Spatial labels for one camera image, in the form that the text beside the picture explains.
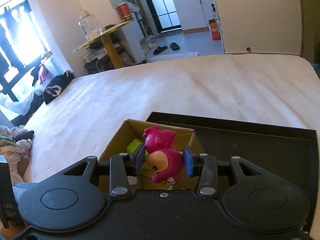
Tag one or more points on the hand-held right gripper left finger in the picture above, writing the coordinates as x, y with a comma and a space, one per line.
139, 160

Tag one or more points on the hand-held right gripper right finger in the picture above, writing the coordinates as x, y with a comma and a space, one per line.
188, 162

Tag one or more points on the green cube toy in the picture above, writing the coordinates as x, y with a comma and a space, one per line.
133, 147

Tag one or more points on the pink figure toy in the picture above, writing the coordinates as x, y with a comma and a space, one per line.
162, 160

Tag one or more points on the cardboard box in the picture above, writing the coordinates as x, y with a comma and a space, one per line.
117, 142

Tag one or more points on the black tray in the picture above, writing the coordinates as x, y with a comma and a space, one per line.
262, 145

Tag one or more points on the pile of clothes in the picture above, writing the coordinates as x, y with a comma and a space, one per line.
15, 147

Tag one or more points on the white bed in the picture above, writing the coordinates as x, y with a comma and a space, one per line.
175, 87

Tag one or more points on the white floor mat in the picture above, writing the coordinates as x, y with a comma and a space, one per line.
172, 57

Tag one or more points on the black printed bag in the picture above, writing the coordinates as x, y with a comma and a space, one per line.
56, 88

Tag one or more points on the pile under yellow table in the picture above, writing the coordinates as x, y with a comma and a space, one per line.
100, 57

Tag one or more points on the black slipper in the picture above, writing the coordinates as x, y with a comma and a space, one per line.
174, 46
160, 50

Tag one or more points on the yellow slipper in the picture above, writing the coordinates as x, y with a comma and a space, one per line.
149, 47

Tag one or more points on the yellow round table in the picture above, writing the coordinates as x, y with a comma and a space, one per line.
110, 45

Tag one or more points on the pink clothing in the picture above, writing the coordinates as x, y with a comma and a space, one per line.
44, 72

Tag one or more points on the orange carton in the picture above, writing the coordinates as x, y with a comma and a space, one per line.
215, 30

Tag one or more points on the clear glass jar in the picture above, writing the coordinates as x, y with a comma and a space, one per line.
90, 27

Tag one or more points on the red tin can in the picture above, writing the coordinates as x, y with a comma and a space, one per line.
124, 12

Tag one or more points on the white kitchen cabinet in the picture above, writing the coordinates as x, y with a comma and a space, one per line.
192, 12

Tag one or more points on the spray bottle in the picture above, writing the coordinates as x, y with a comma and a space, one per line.
213, 11

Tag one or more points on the black framed glass door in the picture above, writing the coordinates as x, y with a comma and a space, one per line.
162, 5

